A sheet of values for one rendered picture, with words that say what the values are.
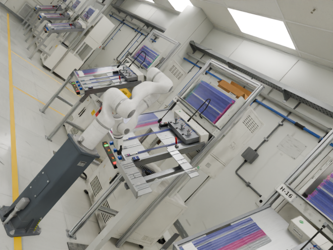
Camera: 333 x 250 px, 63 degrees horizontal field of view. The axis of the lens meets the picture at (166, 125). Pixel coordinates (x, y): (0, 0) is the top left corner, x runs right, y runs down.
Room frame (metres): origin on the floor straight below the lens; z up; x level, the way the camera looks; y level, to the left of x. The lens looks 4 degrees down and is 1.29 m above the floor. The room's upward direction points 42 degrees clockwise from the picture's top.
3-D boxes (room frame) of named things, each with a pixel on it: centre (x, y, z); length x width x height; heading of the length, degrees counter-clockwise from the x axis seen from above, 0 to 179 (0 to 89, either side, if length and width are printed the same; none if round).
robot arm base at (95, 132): (1.76, 0.31, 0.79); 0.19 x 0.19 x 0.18
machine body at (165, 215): (2.71, -0.23, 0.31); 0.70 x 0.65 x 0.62; 41
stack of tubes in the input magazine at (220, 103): (2.58, -0.17, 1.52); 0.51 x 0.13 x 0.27; 41
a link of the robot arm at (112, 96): (1.76, 0.35, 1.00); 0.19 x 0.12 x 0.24; 76
